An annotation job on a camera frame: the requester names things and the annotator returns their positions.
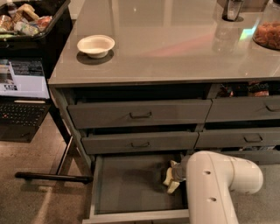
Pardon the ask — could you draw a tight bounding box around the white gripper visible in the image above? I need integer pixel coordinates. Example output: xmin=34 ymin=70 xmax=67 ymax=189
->
xmin=167 ymin=155 xmax=190 ymax=194

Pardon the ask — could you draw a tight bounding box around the yellow sponge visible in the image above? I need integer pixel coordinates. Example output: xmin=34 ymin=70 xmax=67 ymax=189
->
xmin=163 ymin=168 xmax=174 ymax=186

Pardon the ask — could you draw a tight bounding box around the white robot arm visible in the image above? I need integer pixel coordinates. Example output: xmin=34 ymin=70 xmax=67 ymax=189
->
xmin=163 ymin=150 xmax=263 ymax=224

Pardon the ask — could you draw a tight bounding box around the grey open bottom left drawer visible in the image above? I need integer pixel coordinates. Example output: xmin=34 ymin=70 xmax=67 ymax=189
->
xmin=82 ymin=152 xmax=190 ymax=224

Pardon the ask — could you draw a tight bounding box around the grey middle left drawer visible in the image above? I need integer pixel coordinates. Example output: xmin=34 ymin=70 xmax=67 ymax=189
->
xmin=81 ymin=131 xmax=199 ymax=154

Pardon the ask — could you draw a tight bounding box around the grey middle right drawer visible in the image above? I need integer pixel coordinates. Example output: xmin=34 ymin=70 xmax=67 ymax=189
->
xmin=195 ymin=128 xmax=280 ymax=149

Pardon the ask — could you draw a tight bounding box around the grey drawer cabinet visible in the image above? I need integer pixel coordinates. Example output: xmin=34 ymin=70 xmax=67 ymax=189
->
xmin=49 ymin=0 xmax=280 ymax=224

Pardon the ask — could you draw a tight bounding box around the grey top right drawer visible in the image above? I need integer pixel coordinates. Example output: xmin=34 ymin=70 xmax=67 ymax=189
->
xmin=206 ymin=95 xmax=280 ymax=123

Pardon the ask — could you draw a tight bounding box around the grey top left drawer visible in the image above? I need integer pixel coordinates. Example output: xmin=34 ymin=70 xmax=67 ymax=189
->
xmin=67 ymin=100 xmax=212 ymax=129

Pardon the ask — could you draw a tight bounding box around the chips bag in drawer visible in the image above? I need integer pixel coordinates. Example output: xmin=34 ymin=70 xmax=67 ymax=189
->
xmin=248 ymin=82 xmax=269 ymax=97

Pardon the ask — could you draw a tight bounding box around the dark cup on counter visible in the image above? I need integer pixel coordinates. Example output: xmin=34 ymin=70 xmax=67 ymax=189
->
xmin=222 ymin=0 xmax=243 ymax=22

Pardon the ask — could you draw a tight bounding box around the black metal stand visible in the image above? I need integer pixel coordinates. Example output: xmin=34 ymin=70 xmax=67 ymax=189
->
xmin=15 ymin=106 xmax=94 ymax=185

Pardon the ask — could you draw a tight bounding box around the white paper bowl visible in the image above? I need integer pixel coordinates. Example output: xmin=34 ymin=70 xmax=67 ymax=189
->
xmin=77 ymin=35 xmax=115 ymax=59

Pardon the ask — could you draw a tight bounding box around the black laptop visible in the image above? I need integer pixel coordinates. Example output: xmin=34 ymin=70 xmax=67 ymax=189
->
xmin=0 ymin=59 xmax=51 ymax=143

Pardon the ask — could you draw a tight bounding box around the black bin of snacks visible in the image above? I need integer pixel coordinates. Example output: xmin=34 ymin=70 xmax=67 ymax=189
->
xmin=0 ymin=0 xmax=73 ymax=78

